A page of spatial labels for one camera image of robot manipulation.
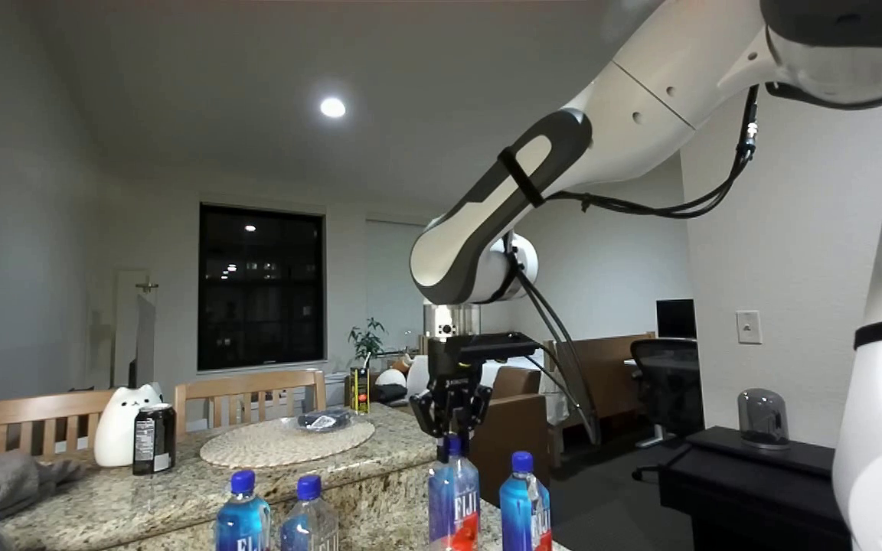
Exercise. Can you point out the green potted plant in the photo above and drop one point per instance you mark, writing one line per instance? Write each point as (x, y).
(366, 340)

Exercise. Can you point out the black box cabinet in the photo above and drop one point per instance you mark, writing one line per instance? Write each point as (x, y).
(749, 490)

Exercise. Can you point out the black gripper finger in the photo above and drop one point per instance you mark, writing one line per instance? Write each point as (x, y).
(480, 415)
(429, 415)

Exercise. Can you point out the white plastic jug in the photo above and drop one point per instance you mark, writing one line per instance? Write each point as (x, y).
(115, 429)

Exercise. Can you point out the white light switch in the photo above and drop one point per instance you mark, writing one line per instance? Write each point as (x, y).
(749, 327)

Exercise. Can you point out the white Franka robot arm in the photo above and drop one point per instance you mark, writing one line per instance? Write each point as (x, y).
(643, 94)

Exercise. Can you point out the small computer monitor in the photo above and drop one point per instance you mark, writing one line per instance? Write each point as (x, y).
(675, 320)

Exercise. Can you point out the fiji water bottle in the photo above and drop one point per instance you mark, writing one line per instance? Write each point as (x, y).
(453, 490)
(521, 508)
(243, 523)
(304, 525)

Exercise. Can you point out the grey cloth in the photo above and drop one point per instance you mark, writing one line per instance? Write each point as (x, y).
(0, 481)

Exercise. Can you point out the wooden bed with white bedding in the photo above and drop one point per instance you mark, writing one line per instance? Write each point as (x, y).
(521, 418)

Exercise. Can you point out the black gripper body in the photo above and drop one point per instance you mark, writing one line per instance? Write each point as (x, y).
(457, 382)

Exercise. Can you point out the wooden desk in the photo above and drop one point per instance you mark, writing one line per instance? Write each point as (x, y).
(624, 382)

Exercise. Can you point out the round ceiling light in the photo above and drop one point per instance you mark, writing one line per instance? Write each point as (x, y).
(333, 105)

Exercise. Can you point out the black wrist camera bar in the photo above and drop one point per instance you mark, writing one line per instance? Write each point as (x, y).
(496, 345)

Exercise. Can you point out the grey translucent container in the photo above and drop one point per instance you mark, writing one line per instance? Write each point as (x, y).
(764, 418)

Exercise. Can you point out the wooden slatted chair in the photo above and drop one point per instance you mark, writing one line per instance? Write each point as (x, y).
(23, 415)
(245, 393)

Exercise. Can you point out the small glass dish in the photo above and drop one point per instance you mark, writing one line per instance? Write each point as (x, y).
(324, 420)

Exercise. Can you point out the dark window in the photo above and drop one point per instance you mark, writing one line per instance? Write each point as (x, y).
(257, 295)

